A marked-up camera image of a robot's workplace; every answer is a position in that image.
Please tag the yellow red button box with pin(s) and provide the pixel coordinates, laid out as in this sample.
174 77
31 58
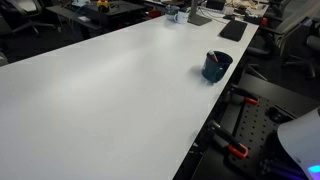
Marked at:
103 5

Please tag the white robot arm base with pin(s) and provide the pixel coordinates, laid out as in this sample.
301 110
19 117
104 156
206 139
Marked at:
300 140

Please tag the white coffee mug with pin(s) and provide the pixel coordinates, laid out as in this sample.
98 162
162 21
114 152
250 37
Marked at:
182 17

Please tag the dark teal mug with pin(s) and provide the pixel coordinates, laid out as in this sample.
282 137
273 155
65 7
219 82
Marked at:
213 71

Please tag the black background desk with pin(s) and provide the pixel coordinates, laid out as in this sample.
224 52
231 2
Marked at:
100 16

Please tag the orange sharpie marker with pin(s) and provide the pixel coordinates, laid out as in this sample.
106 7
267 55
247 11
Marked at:
213 56

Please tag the black office chair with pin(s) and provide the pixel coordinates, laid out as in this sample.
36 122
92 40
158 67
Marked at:
290 26

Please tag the grey office chair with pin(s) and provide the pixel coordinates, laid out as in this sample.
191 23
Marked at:
23 13

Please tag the red small object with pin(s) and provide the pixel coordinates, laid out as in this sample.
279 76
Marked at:
154 13

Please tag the teal ceramic cup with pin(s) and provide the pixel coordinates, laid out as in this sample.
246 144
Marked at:
170 11

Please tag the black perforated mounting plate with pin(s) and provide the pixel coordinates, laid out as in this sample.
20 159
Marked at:
256 126

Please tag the grey monitor stand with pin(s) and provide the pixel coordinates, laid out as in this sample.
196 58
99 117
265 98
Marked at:
197 16

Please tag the black flat pad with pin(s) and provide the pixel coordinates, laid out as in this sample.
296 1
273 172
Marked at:
233 30

